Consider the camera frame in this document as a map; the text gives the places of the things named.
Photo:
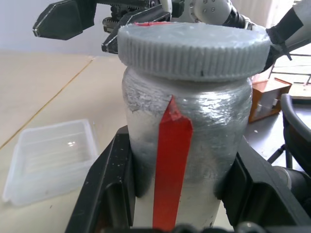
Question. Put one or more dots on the clear plastic box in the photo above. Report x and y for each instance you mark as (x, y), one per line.
(51, 160)

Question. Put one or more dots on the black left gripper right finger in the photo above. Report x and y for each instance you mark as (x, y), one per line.
(257, 194)

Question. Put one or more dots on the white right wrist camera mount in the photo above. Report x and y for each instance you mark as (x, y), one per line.
(213, 8)

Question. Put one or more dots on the black chair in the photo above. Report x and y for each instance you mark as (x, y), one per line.
(295, 126)

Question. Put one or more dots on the orange wooden box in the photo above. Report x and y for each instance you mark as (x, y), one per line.
(266, 102)

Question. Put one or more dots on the grey translucent jar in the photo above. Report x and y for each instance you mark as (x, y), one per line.
(211, 150)

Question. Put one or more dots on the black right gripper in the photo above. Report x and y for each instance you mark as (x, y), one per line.
(131, 6)

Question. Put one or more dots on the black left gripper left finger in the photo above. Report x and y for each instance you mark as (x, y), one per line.
(102, 189)

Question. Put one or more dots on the grey ribbed jar lid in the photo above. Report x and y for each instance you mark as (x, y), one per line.
(189, 51)

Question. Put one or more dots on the silver grey rounded cylinder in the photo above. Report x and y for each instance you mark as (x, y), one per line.
(289, 179)

